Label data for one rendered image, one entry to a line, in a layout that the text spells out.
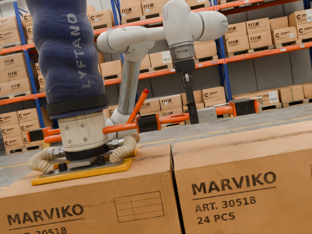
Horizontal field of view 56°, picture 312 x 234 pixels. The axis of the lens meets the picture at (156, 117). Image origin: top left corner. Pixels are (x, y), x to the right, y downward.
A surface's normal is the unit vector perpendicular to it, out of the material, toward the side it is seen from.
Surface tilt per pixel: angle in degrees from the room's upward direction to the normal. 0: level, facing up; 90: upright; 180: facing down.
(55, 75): 77
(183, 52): 90
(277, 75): 90
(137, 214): 90
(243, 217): 90
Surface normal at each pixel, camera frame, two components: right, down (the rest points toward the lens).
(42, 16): -0.29, -0.10
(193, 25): 0.66, 0.04
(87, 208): -0.05, 0.11
